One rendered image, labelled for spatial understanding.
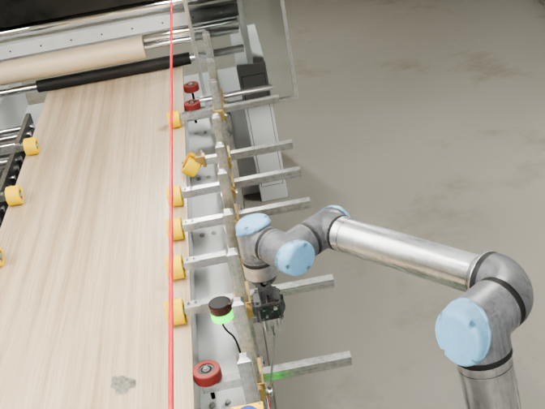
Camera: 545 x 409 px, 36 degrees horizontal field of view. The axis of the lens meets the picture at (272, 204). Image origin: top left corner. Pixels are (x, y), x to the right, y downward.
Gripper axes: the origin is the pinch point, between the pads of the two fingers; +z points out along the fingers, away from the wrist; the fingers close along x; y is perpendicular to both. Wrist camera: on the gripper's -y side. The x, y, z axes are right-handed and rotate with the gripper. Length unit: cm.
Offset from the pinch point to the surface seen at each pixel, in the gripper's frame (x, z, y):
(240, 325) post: -8.3, -6.7, 4.5
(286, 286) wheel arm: 6.2, 4.8, -25.5
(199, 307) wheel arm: -21.2, 5.7, -24.5
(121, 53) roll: -55, -5, -252
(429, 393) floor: 57, 101, -69
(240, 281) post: -7.1, -3.5, -20.5
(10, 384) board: -79, 11, -12
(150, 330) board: -37.5, 10.9, -24.8
